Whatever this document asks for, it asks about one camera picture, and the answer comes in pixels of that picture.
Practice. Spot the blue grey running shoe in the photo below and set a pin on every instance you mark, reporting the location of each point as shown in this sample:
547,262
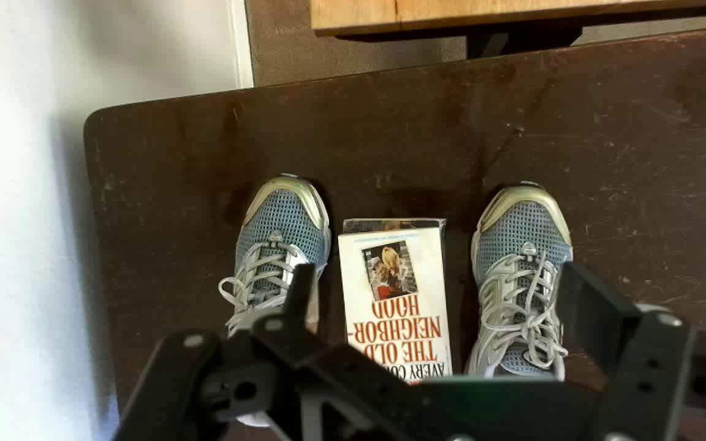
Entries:
283,224
519,237

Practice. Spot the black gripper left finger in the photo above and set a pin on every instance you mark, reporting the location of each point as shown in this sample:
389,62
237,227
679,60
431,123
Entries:
196,382

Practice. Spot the wooden platform board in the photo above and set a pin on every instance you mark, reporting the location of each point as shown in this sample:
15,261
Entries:
491,14

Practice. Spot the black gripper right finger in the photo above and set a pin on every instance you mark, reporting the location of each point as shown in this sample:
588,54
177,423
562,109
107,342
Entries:
648,369

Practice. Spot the white paperback book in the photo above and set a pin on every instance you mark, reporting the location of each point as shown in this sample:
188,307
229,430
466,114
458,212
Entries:
393,286

